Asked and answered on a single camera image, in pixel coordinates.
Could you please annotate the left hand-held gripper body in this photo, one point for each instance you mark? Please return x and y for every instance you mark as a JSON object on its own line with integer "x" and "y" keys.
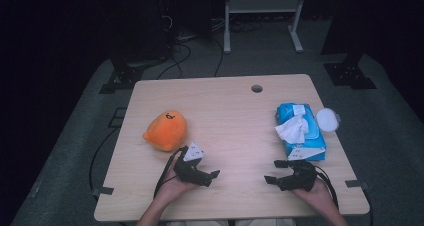
{"x": 188, "y": 169}

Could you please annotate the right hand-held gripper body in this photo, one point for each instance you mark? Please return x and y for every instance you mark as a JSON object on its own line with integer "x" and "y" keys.
{"x": 301, "y": 177}

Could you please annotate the white wet wipe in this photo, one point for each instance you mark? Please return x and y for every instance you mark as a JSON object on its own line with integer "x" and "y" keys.
{"x": 293, "y": 129}

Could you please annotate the blue wet wipe pack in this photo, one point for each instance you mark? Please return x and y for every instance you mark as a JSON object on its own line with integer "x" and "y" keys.
{"x": 315, "y": 142}

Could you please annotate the orange plush toy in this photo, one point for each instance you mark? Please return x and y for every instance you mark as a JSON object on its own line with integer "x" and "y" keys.
{"x": 165, "y": 131}

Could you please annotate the person's left hand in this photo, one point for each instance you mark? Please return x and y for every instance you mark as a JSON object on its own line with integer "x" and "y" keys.
{"x": 173, "y": 187}

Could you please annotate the person's right hand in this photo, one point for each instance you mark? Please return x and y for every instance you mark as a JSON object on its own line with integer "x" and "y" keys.
{"x": 318, "y": 197}

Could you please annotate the grey tape strip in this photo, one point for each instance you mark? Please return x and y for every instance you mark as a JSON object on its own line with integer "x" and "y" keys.
{"x": 103, "y": 190}
{"x": 356, "y": 183}

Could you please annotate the black stand base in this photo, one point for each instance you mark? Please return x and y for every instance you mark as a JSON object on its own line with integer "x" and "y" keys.
{"x": 350, "y": 75}
{"x": 128, "y": 76}

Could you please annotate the white metal stand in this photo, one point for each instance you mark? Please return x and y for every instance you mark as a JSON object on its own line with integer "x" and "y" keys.
{"x": 263, "y": 5}

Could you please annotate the black rectangular floor frame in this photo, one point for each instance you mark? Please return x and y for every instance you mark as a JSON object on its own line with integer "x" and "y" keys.
{"x": 117, "y": 117}

